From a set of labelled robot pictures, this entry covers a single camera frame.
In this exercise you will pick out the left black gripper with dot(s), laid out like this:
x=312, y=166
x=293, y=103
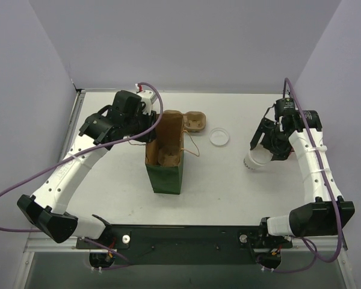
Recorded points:
x=148, y=122

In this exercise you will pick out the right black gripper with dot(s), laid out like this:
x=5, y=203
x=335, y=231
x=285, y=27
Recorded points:
x=268, y=138

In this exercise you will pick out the clear plastic lid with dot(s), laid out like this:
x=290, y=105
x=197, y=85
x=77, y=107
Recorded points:
x=219, y=137
x=261, y=155

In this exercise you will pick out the green paper bag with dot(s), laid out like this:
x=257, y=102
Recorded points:
x=169, y=132

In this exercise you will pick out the white paper cup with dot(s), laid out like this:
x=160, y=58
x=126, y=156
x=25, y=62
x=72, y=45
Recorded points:
x=250, y=163

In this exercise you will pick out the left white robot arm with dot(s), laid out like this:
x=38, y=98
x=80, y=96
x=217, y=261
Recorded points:
x=46, y=208

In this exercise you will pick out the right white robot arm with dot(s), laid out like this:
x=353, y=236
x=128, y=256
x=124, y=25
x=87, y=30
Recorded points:
x=325, y=212

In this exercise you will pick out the brown cardboard cup carrier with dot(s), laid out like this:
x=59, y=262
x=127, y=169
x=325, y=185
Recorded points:
x=194, y=121

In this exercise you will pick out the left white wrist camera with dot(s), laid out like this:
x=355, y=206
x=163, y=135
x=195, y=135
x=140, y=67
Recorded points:
x=148, y=97

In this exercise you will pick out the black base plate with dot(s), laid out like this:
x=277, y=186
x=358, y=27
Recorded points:
x=190, y=245

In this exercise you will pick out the aluminium rail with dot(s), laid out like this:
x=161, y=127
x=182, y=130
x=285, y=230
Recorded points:
x=37, y=243

